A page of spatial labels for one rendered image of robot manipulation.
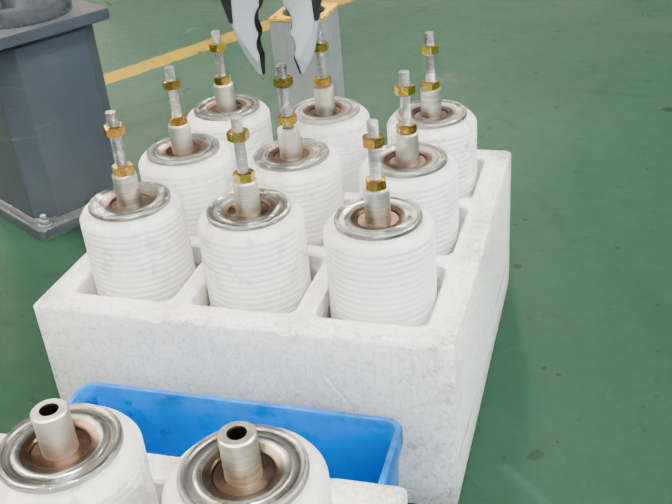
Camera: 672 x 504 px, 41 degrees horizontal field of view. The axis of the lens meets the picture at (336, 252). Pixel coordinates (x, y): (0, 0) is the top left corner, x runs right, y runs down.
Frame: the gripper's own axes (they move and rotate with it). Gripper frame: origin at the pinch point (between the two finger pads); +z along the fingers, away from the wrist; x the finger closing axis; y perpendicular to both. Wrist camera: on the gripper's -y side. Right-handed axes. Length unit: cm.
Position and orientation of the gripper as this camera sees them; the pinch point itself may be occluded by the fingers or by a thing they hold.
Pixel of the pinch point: (279, 62)
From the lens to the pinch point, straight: 85.7
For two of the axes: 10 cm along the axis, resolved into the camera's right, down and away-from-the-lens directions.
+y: 1.6, -5.1, 8.5
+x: -9.8, -0.2, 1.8
